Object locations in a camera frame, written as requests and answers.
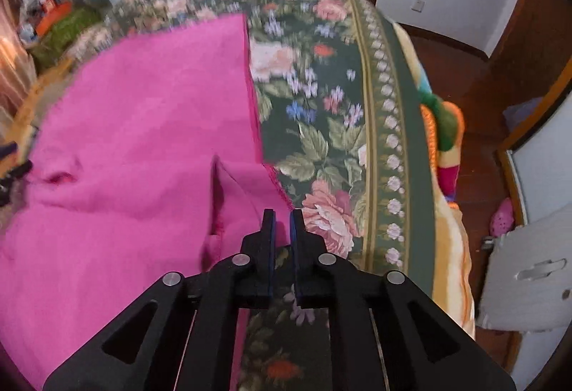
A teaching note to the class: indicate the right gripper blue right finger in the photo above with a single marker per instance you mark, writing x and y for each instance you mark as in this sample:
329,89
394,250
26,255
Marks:
313,282

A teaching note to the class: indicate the mustard embroidered cloth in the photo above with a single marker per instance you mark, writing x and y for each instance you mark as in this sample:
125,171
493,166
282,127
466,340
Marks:
47,90

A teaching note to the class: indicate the floral bed cover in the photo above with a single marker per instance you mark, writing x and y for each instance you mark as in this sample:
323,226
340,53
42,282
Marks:
339,114

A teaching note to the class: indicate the striped colourful blanket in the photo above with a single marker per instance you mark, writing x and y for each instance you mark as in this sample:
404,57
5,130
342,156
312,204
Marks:
444,127

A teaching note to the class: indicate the pink pants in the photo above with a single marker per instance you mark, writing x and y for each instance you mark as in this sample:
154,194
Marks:
151,163

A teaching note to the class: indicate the green cloth pile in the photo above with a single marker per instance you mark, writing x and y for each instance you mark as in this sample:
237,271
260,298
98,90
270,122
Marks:
61,36

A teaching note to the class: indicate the pink curtain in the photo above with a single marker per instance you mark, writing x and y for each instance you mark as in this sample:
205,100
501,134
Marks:
17,69

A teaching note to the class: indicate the brown wooden door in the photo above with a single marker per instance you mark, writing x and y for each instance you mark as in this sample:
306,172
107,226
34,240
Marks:
533,50

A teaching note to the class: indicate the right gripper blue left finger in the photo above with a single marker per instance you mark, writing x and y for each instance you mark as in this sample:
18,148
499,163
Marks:
255,288

